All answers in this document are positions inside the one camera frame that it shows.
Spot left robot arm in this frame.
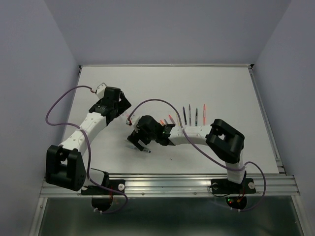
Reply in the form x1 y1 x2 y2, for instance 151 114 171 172
45 84 131 194

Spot green gel pen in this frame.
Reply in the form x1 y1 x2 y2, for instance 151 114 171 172
195 108 198 126

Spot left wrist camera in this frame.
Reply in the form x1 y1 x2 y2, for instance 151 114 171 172
95 83 107 99

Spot aluminium rail frame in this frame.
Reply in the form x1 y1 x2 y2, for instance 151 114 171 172
32 65 306 236

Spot orange highlighter pen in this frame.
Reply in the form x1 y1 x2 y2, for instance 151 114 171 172
203 104 206 126

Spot purple pen white label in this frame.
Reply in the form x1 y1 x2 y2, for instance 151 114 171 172
189 104 192 126

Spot dark purple gel pen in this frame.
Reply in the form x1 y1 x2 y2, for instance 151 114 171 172
183 106 188 125

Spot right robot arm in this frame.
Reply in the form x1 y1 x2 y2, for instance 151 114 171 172
127 116 245 192

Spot blue clear pen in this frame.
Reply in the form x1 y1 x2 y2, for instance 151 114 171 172
125 145 151 153

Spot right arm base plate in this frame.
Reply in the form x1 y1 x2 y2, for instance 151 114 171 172
208 178 256 210

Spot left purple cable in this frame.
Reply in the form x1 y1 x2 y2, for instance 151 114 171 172
45 85 128 214

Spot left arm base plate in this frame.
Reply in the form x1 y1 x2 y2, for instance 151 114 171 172
80 179 128 214

